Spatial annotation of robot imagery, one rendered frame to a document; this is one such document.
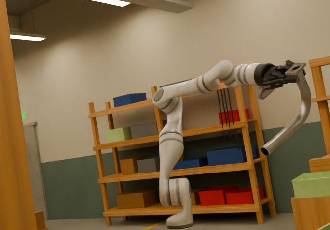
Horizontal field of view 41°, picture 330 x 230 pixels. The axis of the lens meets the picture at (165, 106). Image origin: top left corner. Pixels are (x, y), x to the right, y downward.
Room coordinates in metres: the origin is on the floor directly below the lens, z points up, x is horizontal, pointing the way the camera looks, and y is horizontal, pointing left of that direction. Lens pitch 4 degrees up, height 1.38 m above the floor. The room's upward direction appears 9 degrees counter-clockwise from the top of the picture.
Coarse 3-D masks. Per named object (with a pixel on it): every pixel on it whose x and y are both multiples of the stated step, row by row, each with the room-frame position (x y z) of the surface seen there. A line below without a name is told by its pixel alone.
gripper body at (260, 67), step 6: (258, 66) 1.41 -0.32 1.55; (264, 66) 1.39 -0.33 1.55; (270, 66) 1.40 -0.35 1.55; (258, 72) 1.40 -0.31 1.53; (264, 72) 1.39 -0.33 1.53; (276, 72) 1.37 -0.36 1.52; (282, 72) 1.36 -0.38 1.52; (258, 78) 1.40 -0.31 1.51; (264, 78) 1.38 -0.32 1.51; (270, 78) 1.36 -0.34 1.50; (276, 78) 1.36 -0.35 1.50; (258, 84) 1.42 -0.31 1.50
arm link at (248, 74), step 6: (252, 66) 1.43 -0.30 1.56; (246, 72) 1.45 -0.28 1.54; (252, 72) 1.42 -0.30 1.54; (246, 78) 1.45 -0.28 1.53; (252, 78) 1.42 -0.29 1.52; (252, 84) 1.45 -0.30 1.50; (276, 84) 1.48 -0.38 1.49; (258, 90) 1.46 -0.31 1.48; (264, 90) 1.45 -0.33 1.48; (270, 90) 1.47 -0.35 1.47; (258, 96) 1.45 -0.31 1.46; (264, 96) 1.45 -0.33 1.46
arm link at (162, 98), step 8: (192, 80) 1.66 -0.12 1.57; (200, 80) 1.62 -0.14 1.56; (160, 88) 1.77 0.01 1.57; (168, 88) 1.73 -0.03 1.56; (176, 88) 1.69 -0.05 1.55; (184, 88) 1.67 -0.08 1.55; (192, 88) 1.65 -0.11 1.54; (200, 88) 1.63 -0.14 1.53; (160, 96) 1.74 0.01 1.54; (168, 96) 1.71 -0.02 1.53; (176, 96) 1.69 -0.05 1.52; (160, 104) 1.74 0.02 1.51; (168, 104) 1.74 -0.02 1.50
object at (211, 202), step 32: (128, 96) 7.39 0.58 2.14; (224, 96) 6.25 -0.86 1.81; (96, 128) 7.93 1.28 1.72; (128, 128) 7.68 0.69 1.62; (160, 128) 7.03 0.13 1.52; (224, 128) 6.30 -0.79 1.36; (256, 128) 6.53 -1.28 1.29; (128, 160) 7.59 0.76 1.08; (192, 160) 6.80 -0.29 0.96; (224, 160) 6.44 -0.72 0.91; (256, 160) 6.30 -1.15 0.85; (128, 192) 7.89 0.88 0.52; (192, 192) 6.92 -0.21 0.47; (224, 192) 6.58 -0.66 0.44; (256, 192) 6.16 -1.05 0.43
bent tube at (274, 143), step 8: (296, 64) 1.31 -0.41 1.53; (304, 64) 1.29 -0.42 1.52; (288, 72) 1.30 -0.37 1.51; (296, 72) 1.28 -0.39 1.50; (304, 80) 1.31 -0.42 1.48; (304, 88) 1.32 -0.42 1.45; (304, 96) 1.33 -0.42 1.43; (304, 104) 1.33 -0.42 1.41; (304, 112) 1.33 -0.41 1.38; (296, 120) 1.32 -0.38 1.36; (304, 120) 1.33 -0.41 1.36; (288, 128) 1.30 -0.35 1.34; (296, 128) 1.31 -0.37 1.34; (280, 136) 1.29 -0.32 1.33; (288, 136) 1.30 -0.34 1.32; (272, 144) 1.27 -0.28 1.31; (264, 152) 1.29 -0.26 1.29
